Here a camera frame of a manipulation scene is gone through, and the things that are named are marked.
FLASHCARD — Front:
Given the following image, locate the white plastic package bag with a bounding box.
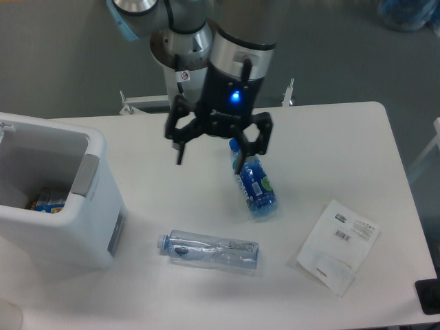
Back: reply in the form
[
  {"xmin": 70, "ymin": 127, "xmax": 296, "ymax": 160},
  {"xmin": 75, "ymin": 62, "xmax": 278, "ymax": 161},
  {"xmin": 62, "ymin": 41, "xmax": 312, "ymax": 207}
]
[{"xmin": 297, "ymin": 200, "xmax": 380, "ymax": 296}]

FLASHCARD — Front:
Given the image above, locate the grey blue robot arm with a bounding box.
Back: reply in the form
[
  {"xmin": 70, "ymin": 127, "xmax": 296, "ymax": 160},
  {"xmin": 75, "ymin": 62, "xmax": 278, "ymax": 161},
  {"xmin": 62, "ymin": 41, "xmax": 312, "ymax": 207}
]
[{"xmin": 107, "ymin": 1, "xmax": 283, "ymax": 172}]

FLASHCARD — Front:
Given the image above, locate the white frame at right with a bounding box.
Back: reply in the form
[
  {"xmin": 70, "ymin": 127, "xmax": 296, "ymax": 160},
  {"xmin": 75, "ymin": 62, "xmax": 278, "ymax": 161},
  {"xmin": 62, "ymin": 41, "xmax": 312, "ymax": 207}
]
[{"xmin": 407, "ymin": 118, "xmax": 439, "ymax": 184}]

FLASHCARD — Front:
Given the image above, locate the clear crushed plastic bottle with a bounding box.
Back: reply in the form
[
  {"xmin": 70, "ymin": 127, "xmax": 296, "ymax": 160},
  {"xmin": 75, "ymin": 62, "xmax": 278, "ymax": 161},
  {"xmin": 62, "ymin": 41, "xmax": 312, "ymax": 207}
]
[{"xmin": 157, "ymin": 230, "xmax": 259, "ymax": 274}]

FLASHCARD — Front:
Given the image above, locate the blue plastic bag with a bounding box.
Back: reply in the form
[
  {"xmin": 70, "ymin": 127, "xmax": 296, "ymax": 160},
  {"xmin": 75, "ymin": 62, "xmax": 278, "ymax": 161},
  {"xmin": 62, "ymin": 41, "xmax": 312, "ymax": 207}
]
[{"xmin": 377, "ymin": 1, "xmax": 439, "ymax": 32}]

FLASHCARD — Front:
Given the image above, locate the black device at table edge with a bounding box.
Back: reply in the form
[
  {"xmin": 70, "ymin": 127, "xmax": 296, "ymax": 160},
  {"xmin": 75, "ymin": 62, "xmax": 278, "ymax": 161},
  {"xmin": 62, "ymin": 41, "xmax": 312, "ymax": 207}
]
[{"xmin": 415, "ymin": 278, "xmax": 439, "ymax": 315}]

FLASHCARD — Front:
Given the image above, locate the blue packaging inside bin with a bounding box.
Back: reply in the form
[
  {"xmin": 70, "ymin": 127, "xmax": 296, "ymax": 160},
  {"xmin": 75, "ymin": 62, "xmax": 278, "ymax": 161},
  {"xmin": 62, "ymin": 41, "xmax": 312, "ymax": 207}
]
[{"xmin": 25, "ymin": 187, "xmax": 68, "ymax": 214}]

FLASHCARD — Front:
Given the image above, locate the black pedestal cable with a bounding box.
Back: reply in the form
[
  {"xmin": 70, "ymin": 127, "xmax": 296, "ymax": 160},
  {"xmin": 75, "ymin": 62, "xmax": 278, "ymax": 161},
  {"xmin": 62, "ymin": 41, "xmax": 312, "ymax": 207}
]
[{"xmin": 173, "ymin": 54, "xmax": 190, "ymax": 104}]

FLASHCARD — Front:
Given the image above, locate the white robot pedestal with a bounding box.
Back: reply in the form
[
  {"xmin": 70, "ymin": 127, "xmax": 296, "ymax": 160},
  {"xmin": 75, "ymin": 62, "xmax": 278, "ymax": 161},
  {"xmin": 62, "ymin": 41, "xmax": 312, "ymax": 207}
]
[{"xmin": 150, "ymin": 21, "xmax": 217, "ymax": 105}]

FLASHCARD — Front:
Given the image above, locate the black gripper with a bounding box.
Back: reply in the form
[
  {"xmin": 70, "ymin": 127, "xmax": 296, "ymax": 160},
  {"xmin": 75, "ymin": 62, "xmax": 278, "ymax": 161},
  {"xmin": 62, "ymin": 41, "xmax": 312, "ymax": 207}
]
[{"xmin": 164, "ymin": 65, "xmax": 273, "ymax": 174}]

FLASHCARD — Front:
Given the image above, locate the white pedestal base frame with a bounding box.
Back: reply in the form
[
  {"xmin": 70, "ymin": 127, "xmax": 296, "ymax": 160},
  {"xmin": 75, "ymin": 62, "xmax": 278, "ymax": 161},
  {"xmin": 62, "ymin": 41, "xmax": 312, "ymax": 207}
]
[{"xmin": 119, "ymin": 78, "xmax": 296, "ymax": 116}]

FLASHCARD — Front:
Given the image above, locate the blue labelled plastic bottle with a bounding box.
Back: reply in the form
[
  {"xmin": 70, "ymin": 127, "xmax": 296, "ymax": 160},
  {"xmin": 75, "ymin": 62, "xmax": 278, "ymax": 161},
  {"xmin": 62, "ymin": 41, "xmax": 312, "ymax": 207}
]
[{"xmin": 229, "ymin": 138, "xmax": 278, "ymax": 221}]

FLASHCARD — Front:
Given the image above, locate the white trash can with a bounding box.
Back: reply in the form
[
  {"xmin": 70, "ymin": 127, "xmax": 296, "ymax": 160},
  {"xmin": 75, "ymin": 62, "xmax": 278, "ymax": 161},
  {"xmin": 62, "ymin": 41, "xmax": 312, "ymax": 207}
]
[{"xmin": 1, "ymin": 113, "xmax": 127, "ymax": 268}]

